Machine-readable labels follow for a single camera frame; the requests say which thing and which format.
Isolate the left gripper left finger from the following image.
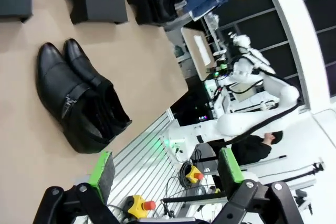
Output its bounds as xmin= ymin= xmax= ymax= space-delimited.
xmin=33 ymin=150 xmax=121 ymax=224

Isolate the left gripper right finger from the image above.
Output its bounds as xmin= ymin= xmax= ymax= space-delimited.
xmin=214 ymin=147 xmax=305 ymax=224

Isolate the seated person in black top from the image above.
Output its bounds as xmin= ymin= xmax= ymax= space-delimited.
xmin=230 ymin=130 xmax=284 ymax=166

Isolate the person in blue jacket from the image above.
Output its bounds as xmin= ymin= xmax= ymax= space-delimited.
xmin=182 ymin=0 xmax=250 ymax=22

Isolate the yellow emergency stop box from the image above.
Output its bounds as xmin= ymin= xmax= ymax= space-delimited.
xmin=185 ymin=165 xmax=205 ymax=184
xmin=127 ymin=194 xmax=157 ymax=218

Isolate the black tripod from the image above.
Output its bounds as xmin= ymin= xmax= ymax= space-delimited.
xmin=272 ymin=162 xmax=326 ymax=183

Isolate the black bar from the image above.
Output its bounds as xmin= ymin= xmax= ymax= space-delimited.
xmin=160 ymin=194 xmax=227 ymax=204

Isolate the black control box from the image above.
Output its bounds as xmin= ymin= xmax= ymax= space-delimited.
xmin=193 ymin=144 xmax=220 ymax=175

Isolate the black leather ankle shoe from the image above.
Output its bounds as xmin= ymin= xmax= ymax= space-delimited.
xmin=36 ymin=42 xmax=112 ymax=154
xmin=63 ymin=38 xmax=133 ymax=141

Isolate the white keyboard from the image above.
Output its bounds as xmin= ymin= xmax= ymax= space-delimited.
xmin=193 ymin=35 xmax=212 ymax=68

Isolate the brown top desk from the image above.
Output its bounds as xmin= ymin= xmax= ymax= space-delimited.
xmin=180 ymin=26 xmax=215 ymax=81

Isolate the black corrugated cable hose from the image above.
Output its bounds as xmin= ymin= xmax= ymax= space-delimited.
xmin=227 ymin=98 xmax=301 ymax=147

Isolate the black coiled cable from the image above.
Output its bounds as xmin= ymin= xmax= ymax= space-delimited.
xmin=180 ymin=161 xmax=194 ymax=187

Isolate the grey aluminium frame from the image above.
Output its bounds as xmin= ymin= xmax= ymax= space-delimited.
xmin=104 ymin=110 xmax=186 ymax=210

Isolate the white robot with black cables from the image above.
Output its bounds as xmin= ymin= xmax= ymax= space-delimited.
xmin=212 ymin=34 xmax=276 ymax=109

